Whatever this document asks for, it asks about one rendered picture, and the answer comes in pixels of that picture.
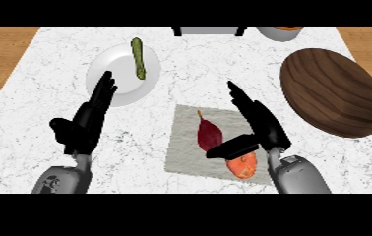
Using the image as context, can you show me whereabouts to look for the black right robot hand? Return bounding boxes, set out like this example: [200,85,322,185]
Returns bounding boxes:
[206,80,294,161]

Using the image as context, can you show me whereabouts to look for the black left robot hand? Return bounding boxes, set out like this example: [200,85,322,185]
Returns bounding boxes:
[48,70,120,156]

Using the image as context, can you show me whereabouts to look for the dark red pear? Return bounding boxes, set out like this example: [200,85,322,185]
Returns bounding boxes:
[195,109,226,153]

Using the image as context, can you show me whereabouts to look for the grey square placemat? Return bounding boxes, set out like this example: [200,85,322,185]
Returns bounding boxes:
[164,103,275,186]

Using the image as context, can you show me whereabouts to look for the grey bowl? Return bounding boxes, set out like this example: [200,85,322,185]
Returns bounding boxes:
[256,26,306,43]

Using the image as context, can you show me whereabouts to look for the orange fruit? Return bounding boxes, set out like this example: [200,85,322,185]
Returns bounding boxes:
[226,150,259,180]

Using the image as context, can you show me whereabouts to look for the white round plate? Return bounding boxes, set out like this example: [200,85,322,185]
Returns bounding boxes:
[85,43,163,108]

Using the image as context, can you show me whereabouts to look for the brown wooden oval board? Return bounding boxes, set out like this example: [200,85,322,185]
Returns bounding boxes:
[280,47,372,139]

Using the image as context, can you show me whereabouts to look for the green cucumber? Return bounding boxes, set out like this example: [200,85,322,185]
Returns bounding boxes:
[131,36,148,81]

